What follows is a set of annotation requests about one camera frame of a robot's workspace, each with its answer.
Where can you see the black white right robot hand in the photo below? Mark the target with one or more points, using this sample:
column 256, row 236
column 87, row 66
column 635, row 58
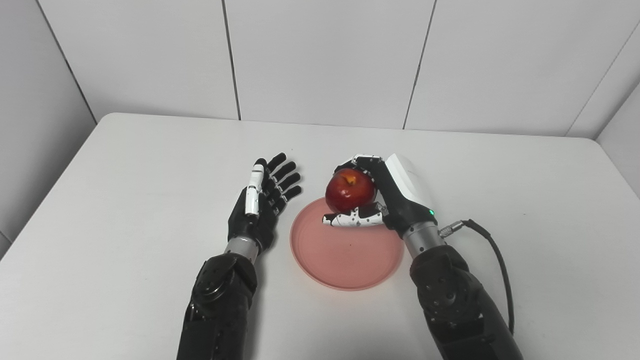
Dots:
column 405, row 205

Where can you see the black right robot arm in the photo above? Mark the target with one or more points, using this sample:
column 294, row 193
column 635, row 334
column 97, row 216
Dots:
column 455, row 300

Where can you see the red apple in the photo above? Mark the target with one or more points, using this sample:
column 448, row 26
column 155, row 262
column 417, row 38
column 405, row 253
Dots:
column 347, row 192

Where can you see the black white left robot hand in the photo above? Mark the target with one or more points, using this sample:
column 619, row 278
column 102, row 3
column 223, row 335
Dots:
column 252, row 225

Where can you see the pink round plate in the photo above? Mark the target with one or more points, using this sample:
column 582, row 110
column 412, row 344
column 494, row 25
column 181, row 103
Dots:
column 345, row 255

